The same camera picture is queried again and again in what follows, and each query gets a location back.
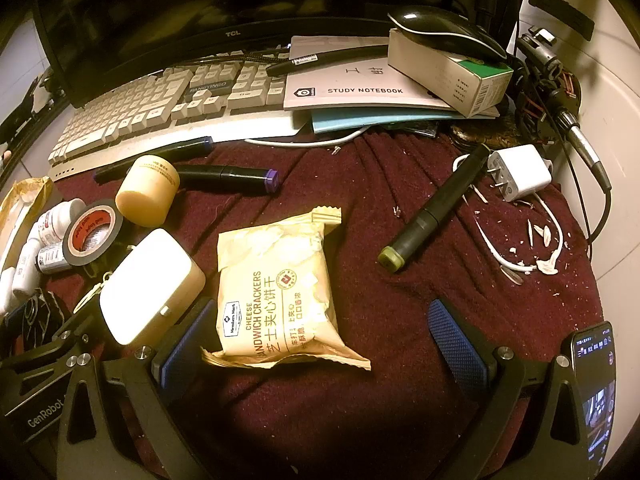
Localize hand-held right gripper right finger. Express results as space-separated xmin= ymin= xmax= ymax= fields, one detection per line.
xmin=427 ymin=299 xmax=601 ymax=480

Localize yellow cap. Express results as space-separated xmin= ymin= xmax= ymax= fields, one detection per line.
xmin=115 ymin=155 xmax=181 ymax=227

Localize black smartphone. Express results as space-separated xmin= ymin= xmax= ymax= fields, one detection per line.
xmin=559 ymin=321 xmax=617 ymax=480

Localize thin white cable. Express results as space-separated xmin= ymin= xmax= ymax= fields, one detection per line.
xmin=245 ymin=127 xmax=368 ymax=148

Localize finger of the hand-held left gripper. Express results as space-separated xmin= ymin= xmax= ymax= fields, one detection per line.
xmin=50 ymin=305 xmax=108 ymax=363

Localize black pen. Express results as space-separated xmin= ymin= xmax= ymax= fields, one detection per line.
xmin=265 ymin=44 xmax=391 ymax=77

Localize black crumpled packet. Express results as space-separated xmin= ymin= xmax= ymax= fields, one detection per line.
xmin=0 ymin=287 xmax=71 ymax=348

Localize white scraps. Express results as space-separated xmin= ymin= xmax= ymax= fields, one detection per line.
xmin=465 ymin=180 xmax=571 ymax=286

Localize cardboard box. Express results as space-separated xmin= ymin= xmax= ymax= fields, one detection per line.
xmin=0 ymin=176 xmax=55 ymax=271

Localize black tape roll red core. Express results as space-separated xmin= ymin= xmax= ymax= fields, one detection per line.
xmin=62 ymin=199 xmax=125 ymax=267

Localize black marker green cap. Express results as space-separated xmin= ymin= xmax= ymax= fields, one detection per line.
xmin=377 ymin=144 xmax=491 ymax=273

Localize black strap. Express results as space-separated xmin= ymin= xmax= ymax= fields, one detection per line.
xmin=527 ymin=0 xmax=596 ymax=41

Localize large white power adapter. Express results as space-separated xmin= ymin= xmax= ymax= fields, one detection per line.
xmin=99 ymin=228 xmax=207 ymax=346

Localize small white charger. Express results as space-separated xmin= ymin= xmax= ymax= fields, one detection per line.
xmin=487 ymin=144 xmax=553 ymax=202

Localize yellow cracker packet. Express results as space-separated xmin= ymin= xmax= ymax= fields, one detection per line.
xmin=201 ymin=206 xmax=372 ymax=372

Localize white green carton box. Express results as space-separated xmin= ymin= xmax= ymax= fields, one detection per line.
xmin=387 ymin=27 xmax=515 ymax=118

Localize silver tube black cap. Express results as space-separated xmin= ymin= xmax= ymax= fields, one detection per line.
xmin=36 ymin=242 xmax=68 ymax=275

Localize black marker blue cap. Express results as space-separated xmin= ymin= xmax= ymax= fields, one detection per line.
xmin=94 ymin=136 xmax=215 ymax=184

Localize metal cable plug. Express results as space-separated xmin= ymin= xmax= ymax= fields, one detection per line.
xmin=552 ymin=90 xmax=613 ymax=192

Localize beige computer keyboard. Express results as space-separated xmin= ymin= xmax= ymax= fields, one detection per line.
xmin=47 ymin=52 xmax=301 ymax=181

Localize black computer monitor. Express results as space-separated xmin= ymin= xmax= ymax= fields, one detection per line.
xmin=32 ymin=0 xmax=521 ymax=108

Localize white bottle red label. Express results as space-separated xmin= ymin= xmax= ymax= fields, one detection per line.
xmin=37 ymin=199 xmax=87 ymax=246

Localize black marker purple cap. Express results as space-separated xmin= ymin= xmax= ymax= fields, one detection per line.
xmin=175 ymin=164 xmax=280 ymax=195

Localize maroon cloth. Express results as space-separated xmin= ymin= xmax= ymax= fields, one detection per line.
xmin=40 ymin=127 xmax=608 ymax=480

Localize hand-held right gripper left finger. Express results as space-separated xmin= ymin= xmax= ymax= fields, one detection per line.
xmin=55 ymin=297 xmax=221 ymax=480

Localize brown patterned disc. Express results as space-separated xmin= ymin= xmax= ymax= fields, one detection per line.
xmin=447 ymin=115 xmax=521 ymax=153

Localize black cable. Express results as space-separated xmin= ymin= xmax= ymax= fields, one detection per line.
xmin=565 ymin=145 xmax=615 ymax=261

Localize blue notebook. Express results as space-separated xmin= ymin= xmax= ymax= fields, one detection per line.
xmin=310 ymin=107 xmax=501 ymax=134

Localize black computer mouse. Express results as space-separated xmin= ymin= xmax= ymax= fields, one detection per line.
xmin=389 ymin=5 xmax=508 ymax=61

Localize white charger cable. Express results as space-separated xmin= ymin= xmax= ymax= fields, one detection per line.
xmin=472 ymin=190 xmax=566 ymax=276

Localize grey notebook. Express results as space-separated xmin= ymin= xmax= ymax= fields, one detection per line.
xmin=283 ymin=35 xmax=501 ymax=112

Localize plain white bottle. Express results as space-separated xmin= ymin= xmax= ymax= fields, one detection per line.
xmin=0 ymin=266 xmax=18 ymax=317

